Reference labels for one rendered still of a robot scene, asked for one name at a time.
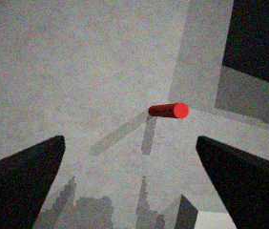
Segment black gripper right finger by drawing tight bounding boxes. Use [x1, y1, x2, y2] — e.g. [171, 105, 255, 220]
[196, 136, 269, 229]

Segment red peg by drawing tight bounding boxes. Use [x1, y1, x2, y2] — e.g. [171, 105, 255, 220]
[149, 102, 189, 118]

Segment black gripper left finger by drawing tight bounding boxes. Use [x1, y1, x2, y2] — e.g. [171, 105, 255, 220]
[0, 135, 66, 229]

